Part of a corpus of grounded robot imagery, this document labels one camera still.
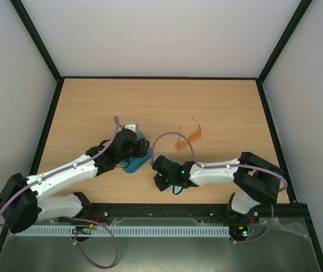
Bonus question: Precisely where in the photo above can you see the orange sunglasses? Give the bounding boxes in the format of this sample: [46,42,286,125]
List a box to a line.
[175,118,202,152]

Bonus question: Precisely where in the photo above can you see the black metal frame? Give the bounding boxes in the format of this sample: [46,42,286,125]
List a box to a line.
[11,1,323,271]

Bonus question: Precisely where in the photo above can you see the light blue slotted cable duct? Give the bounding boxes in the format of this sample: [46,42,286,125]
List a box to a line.
[16,226,230,238]

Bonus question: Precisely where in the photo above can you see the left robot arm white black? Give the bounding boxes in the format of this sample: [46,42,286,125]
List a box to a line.
[0,128,150,233]

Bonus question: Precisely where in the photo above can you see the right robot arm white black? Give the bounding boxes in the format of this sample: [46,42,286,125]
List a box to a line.
[151,152,286,222]

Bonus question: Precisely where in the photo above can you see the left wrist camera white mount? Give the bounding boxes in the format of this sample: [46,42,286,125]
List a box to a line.
[124,122,139,134]

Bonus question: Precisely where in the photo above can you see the blue transparent glasses case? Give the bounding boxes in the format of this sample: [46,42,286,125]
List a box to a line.
[118,131,151,173]

